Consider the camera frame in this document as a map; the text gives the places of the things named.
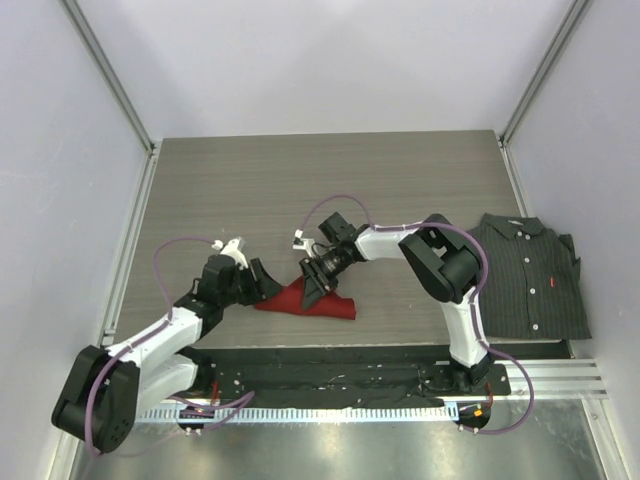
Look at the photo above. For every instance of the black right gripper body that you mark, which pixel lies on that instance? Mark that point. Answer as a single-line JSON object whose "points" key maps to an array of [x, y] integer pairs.
{"points": [[327, 269]]}

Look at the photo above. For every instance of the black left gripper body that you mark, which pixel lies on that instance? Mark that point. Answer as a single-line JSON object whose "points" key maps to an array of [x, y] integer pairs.
{"points": [[243, 291]]}

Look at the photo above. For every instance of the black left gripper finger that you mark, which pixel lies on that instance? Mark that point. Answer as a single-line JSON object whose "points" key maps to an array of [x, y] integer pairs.
{"points": [[268, 288], [259, 273]]}

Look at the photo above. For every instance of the red cloth napkin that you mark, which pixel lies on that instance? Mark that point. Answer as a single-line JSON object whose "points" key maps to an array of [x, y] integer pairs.
{"points": [[289, 301]]}

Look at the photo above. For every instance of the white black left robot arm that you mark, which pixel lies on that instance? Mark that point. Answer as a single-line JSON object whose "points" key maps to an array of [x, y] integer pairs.
{"points": [[108, 388]]}

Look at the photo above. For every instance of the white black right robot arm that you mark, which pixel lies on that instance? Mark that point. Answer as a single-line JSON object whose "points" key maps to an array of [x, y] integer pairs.
{"points": [[447, 262]]}

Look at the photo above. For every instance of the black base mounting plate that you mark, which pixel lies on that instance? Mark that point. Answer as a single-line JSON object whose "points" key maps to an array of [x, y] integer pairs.
{"points": [[520, 355]]}

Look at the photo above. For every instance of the dark striped button shirt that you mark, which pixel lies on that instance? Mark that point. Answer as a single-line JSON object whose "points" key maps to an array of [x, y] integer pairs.
{"points": [[533, 287]]}

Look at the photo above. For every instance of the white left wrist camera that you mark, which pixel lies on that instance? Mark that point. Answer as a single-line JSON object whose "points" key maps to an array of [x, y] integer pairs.
{"points": [[234, 249]]}

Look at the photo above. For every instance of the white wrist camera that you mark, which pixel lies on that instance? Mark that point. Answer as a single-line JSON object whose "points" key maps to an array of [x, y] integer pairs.
{"points": [[234, 249], [302, 243]]}

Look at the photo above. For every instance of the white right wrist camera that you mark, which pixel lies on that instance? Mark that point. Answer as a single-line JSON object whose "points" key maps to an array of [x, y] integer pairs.
{"points": [[302, 243]]}

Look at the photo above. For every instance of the white slotted cable duct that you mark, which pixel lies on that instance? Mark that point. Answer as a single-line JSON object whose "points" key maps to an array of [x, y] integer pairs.
{"points": [[183, 414]]}

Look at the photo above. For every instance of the left aluminium frame post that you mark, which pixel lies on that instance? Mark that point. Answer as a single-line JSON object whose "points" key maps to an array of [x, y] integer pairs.
{"points": [[98, 56]]}

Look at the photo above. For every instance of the aluminium frame post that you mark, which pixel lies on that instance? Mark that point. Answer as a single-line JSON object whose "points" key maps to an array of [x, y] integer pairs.
{"points": [[98, 56], [569, 24]]}

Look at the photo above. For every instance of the aluminium front rail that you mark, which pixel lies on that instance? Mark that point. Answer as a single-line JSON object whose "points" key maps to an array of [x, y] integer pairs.
{"points": [[550, 380]]}

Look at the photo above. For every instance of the right aluminium frame post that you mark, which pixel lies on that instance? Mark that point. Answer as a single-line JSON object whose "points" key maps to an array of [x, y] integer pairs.
{"points": [[569, 24]]}

